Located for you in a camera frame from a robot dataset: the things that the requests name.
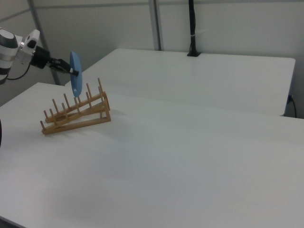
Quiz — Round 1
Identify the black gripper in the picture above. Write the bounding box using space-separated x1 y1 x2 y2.
30 46 80 76

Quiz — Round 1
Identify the blue plate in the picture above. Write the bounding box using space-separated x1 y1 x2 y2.
69 50 83 98

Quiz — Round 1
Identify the wooden plate rack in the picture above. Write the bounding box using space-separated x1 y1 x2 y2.
39 77 112 136

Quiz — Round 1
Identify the black pole with base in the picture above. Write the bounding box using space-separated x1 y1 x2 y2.
187 0 202 57

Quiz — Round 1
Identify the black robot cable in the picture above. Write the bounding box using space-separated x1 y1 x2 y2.
6 63 32 81

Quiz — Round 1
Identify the grey wide metal wall post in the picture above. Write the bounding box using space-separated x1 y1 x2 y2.
148 0 165 51

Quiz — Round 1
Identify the black wall cable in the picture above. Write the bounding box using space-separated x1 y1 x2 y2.
290 95 298 118

